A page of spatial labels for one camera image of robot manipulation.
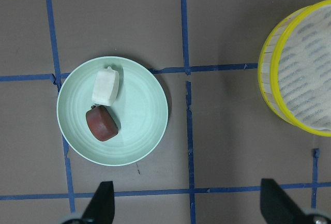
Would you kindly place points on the white steamer cloth liner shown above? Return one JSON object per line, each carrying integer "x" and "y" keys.
{"x": 304, "y": 69}

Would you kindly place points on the white steamed bun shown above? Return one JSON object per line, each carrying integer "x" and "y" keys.
{"x": 106, "y": 86}

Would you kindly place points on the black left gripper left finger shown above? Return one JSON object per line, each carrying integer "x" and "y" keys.
{"x": 101, "y": 207}

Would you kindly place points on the light green plate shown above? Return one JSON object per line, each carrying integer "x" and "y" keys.
{"x": 140, "y": 112}

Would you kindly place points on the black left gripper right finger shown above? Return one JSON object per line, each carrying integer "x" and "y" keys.
{"x": 277, "y": 207}

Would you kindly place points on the brown steamed bun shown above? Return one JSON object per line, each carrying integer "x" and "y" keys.
{"x": 100, "y": 123}

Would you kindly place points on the yellow bamboo steamer tier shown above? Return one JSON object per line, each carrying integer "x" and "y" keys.
{"x": 268, "y": 68}

